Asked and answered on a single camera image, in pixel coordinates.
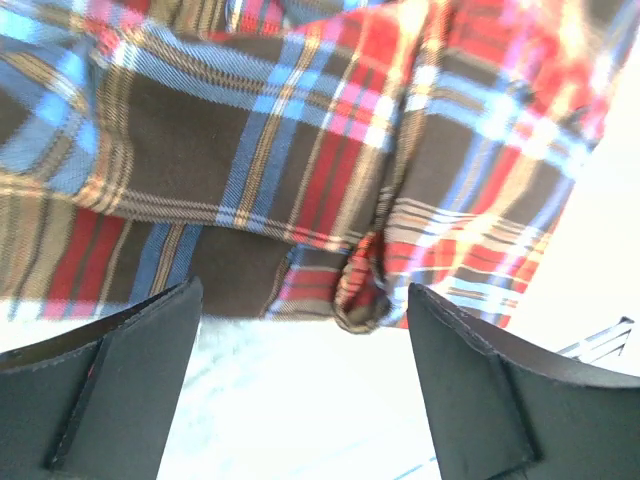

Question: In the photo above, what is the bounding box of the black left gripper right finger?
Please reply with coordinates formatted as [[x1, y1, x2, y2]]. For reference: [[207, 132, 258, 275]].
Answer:
[[407, 284, 639, 480]]

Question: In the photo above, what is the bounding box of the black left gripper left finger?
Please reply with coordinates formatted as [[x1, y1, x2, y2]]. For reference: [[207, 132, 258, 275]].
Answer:
[[1, 278, 203, 480]]

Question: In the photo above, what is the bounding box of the red brown plaid shirt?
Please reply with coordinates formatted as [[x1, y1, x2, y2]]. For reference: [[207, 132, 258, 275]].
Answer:
[[1, 1, 639, 333]]

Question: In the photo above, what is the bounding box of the aluminium mounting rail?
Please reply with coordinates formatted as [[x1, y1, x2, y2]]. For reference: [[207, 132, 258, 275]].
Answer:
[[558, 316, 635, 364]]

